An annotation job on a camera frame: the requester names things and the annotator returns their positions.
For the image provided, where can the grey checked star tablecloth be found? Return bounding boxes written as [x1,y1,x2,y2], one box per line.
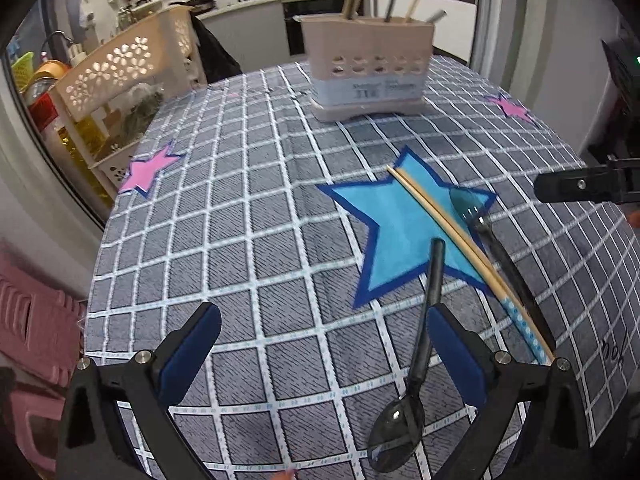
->
[82,55,640,480]

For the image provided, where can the black kitchen faucet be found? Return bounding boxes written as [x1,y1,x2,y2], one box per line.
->
[42,31,76,61]

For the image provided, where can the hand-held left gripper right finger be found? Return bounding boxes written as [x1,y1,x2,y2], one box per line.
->
[428,305,607,480]

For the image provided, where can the black wok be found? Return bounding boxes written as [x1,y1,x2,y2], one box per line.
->
[170,0,219,13]

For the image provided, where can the black hanging jacket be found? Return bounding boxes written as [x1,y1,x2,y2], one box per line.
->
[192,15,243,83]

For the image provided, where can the pink plastic stool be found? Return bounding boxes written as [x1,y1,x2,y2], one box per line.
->
[0,250,88,480]

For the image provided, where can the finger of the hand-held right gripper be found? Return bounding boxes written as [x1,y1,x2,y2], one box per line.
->
[534,157,640,204]

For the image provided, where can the orange round lid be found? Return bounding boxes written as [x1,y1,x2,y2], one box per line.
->
[32,60,71,88]

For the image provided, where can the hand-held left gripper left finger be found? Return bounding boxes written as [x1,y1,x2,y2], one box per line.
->
[52,302,222,480]

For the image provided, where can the beige flower-cutout storage trolley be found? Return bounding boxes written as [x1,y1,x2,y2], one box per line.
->
[52,6,208,196]

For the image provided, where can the beige plastic utensil holder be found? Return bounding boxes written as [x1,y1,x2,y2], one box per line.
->
[299,14,437,123]

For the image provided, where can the green plastic basket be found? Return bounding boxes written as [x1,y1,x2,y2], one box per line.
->
[10,50,41,93]

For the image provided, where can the yellow oil bottle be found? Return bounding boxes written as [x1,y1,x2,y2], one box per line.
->
[55,120,108,196]

